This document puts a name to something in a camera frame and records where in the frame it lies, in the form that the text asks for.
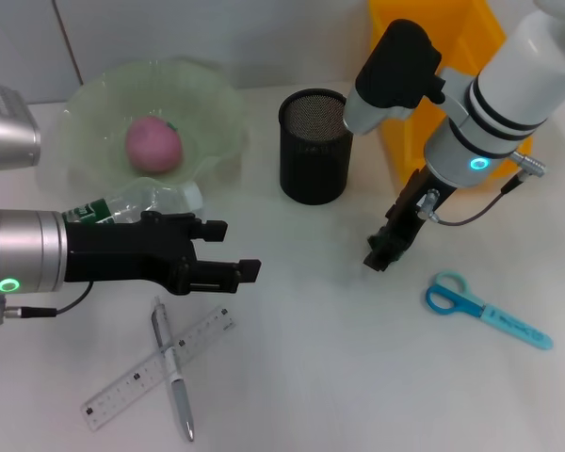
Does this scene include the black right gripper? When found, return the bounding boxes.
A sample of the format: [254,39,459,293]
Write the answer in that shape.
[363,167,457,273]

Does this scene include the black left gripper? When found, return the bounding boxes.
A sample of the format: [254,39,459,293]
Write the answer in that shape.
[64,210,263,297]

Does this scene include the clear green-label water bottle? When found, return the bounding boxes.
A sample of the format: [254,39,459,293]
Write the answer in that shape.
[60,181,203,226]

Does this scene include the pink peach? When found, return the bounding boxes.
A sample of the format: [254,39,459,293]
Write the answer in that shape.
[124,116,185,175]

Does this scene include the black mesh pen holder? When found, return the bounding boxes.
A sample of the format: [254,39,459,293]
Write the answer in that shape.
[277,88,355,206]

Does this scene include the blue sheathed scissors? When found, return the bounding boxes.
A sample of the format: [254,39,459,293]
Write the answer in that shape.
[425,269,554,352]

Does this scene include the grey white ballpoint pen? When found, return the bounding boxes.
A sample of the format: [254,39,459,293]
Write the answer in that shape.
[150,295,195,444]

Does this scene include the transparent plastic ruler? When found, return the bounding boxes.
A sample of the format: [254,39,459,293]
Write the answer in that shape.
[81,305,239,432]

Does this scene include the green glass fruit bowl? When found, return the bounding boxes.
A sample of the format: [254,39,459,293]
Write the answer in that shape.
[35,56,250,192]

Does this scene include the yellow plastic bin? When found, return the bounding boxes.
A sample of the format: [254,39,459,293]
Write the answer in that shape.
[367,0,536,189]

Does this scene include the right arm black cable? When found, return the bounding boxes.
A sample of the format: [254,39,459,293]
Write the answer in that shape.
[416,150,547,228]

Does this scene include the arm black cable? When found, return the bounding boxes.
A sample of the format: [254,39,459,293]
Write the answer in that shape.
[0,280,93,327]
[416,150,547,228]

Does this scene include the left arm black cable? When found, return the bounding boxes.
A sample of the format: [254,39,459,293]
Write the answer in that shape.
[0,280,93,327]

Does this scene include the left wrist camera housing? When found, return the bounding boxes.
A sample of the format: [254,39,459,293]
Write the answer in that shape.
[0,79,42,185]

